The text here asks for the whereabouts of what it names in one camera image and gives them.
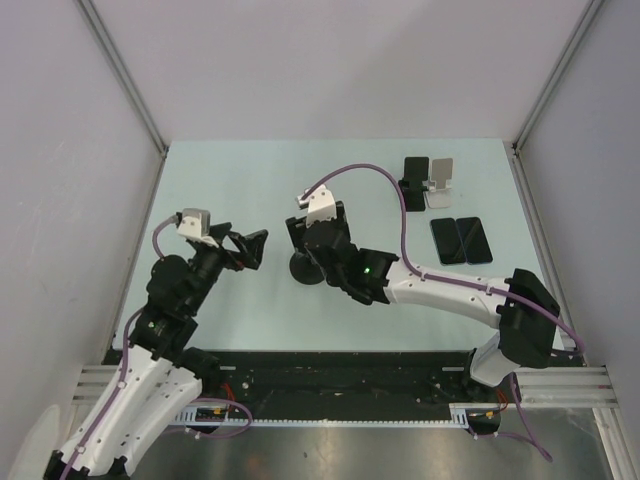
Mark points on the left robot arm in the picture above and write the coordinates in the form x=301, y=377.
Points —
x=158, y=374

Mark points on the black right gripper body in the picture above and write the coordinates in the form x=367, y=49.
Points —
x=332, y=276

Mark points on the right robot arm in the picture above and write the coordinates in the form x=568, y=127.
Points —
x=519, y=308

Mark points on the aluminium corner post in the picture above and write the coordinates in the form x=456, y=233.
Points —
x=116, y=62
x=577, y=37

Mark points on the black pole phone stand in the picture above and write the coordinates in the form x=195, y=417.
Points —
x=305, y=270

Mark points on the aluminium corner post right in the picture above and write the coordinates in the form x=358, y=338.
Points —
x=577, y=37

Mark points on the teal-edged smartphone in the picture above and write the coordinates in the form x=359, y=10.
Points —
x=447, y=241

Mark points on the black folding phone stand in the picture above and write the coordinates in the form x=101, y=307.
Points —
x=413, y=183

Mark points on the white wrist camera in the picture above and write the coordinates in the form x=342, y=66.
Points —
x=319, y=205
x=194, y=225

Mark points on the white phone stand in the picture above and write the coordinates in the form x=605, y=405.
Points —
x=438, y=183

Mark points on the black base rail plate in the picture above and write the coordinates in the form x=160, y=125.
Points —
x=348, y=386

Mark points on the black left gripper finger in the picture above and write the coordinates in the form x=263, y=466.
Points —
x=237, y=247
x=256, y=242

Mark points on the blue-edged smartphone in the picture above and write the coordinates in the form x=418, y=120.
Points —
x=474, y=241

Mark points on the aluminium frame rail right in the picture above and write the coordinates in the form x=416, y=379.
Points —
x=565, y=388

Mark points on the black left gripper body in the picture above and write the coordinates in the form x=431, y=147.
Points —
x=220, y=259

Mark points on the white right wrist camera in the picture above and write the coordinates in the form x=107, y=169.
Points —
x=319, y=205

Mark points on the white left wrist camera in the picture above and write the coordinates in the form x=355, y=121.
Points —
x=194, y=225

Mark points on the aluminium corner post left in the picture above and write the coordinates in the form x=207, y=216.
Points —
x=116, y=62

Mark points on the white slotted cable duct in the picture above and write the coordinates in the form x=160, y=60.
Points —
x=456, y=417

